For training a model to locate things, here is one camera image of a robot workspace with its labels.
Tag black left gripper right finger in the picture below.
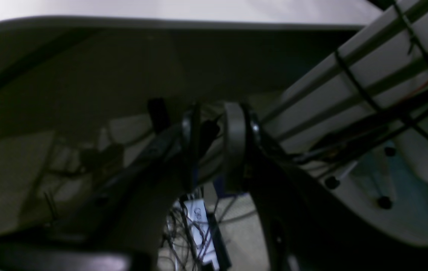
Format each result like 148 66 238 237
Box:
224 102 428 271

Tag white cable tray under table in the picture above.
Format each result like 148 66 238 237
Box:
261 0 428 183

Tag tangled black floor cables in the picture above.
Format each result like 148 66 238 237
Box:
159 188 233 271

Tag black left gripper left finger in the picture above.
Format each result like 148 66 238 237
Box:
48 102 200 271

